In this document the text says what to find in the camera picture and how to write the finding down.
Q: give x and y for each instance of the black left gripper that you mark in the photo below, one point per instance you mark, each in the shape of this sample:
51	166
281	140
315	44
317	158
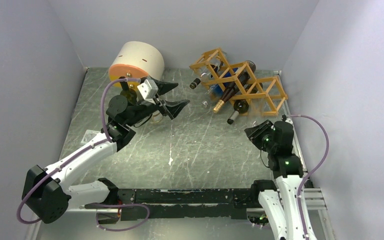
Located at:
174	108

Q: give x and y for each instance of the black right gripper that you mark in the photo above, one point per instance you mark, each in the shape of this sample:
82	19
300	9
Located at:
254	133

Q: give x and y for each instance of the large clear glass bottle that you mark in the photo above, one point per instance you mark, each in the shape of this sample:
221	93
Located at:
156	117

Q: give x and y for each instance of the dark green wine bottle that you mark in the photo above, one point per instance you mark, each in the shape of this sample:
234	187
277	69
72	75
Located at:
129	93

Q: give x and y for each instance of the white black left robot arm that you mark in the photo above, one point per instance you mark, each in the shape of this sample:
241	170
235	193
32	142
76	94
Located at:
49	192

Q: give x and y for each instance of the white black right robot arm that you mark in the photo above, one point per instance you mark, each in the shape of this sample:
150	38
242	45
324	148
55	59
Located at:
282	198

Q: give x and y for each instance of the wooden wine rack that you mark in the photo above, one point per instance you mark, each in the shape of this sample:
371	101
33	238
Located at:
238	81

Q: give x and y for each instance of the blue labelled clear bottle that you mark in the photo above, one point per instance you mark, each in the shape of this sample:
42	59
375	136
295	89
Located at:
215	91

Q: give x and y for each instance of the clear bottle black cap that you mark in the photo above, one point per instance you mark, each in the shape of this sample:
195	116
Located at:
203	75

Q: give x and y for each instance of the dark bottle gold foil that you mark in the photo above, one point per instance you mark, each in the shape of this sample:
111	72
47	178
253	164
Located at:
243	76

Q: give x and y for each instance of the white orange yellow bread box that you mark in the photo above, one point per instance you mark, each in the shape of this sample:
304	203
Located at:
136	60

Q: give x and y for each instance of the clear plastic packet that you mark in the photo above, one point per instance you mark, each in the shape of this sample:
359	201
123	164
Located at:
88	136

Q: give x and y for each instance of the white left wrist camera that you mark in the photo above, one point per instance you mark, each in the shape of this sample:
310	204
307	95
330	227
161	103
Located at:
148	89

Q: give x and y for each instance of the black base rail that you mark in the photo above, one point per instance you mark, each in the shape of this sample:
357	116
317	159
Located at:
234	203

